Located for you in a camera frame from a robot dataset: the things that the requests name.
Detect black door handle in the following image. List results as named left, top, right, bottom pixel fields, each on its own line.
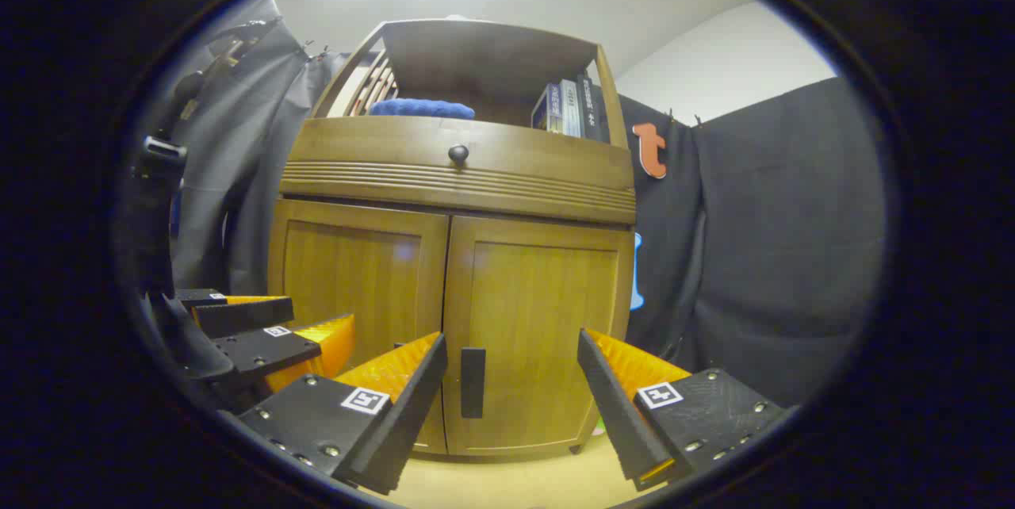
left=461, top=347, right=486, bottom=419

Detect wooden double-door shoe cabinet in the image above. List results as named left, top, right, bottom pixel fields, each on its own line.
left=267, top=19, right=638, bottom=462

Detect wooden cabinet drawer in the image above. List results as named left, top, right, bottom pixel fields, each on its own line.
left=280, top=116, right=637, bottom=225

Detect black backdrop cloth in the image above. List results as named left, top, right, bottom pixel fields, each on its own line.
left=170, top=0, right=354, bottom=296
left=615, top=77, right=889, bottom=407

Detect blue book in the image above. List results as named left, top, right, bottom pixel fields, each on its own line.
left=531, top=83, right=562, bottom=133

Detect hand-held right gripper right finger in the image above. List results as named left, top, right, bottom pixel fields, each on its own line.
left=577, top=327, right=786, bottom=492

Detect black book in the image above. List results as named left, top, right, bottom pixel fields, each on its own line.
left=576, top=73, right=611, bottom=144

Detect blue folded towel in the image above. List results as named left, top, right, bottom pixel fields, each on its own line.
left=368, top=98, right=477, bottom=121

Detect grey book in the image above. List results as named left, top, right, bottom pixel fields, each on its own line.
left=558, top=79, right=581, bottom=138

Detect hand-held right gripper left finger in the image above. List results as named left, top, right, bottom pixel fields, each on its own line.
left=236, top=332, right=449, bottom=496

